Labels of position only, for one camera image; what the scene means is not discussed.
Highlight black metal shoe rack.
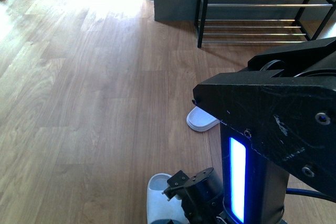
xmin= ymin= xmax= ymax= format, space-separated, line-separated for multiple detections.
xmin=194 ymin=0 xmax=335 ymax=48

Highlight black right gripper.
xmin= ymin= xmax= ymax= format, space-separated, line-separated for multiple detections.
xmin=162 ymin=167 xmax=224 ymax=223

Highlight blue cable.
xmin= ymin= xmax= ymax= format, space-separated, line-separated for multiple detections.
xmin=285 ymin=187 xmax=336 ymax=204

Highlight light blue slipper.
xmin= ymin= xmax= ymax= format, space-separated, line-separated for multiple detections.
xmin=186 ymin=107 xmax=219 ymax=132
xmin=146 ymin=173 xmax=189 ymax=223

